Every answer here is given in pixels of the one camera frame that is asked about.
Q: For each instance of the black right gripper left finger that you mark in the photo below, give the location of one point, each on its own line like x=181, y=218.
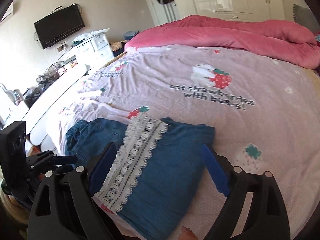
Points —
x=64, y=208

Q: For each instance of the blue denim lace-trimmed pants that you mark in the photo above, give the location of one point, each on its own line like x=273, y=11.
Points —
x=152, y=187

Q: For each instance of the person's right hand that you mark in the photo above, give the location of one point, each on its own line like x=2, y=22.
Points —
x=187, y=234

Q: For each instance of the white desk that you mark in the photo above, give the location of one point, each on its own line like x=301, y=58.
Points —
x=43, y=104

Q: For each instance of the white drawer cabinet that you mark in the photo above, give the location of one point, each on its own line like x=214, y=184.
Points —
x=92, y=49

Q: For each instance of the pink-red fluffy comforter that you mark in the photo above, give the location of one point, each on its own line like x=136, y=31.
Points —
x=278, y=39

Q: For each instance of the grey quilted headboard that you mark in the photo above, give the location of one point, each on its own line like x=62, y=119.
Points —
x=305, y=17

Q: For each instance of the black wall television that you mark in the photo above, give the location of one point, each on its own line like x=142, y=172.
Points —
x=59, y=25

